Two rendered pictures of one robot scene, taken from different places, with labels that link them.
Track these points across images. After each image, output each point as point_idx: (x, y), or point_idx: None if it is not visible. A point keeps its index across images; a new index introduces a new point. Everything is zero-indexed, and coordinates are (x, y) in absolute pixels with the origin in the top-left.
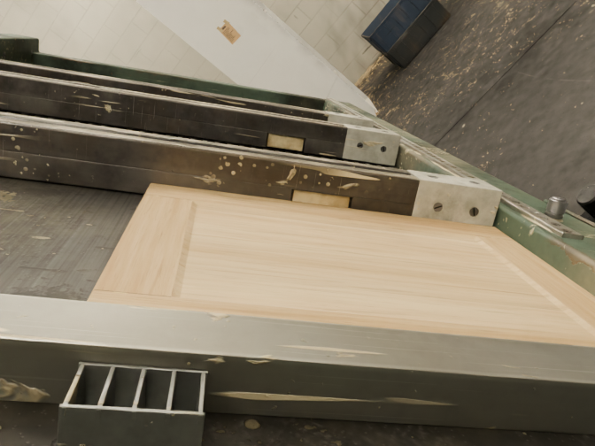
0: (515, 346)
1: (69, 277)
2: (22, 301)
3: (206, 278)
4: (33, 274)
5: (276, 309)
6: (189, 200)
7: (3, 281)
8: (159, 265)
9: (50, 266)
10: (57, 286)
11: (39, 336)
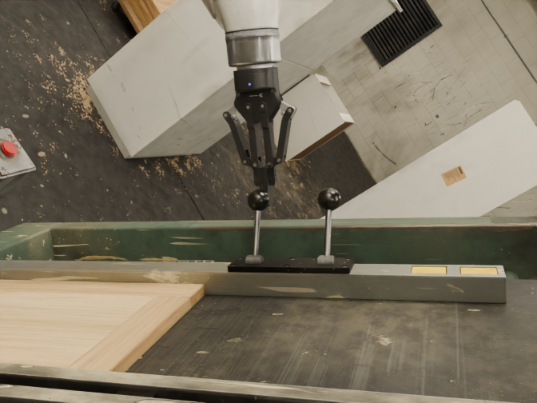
0: (54, 267)
1: (194, 324)
2: (219, 270)
3: (129, 309)
4: (212, 325)
5: (114, 293)
6: None
7: (227, 320)
8: (148, 310)
9: (202, 329)
10: (202, 319)
11: (216, 262)
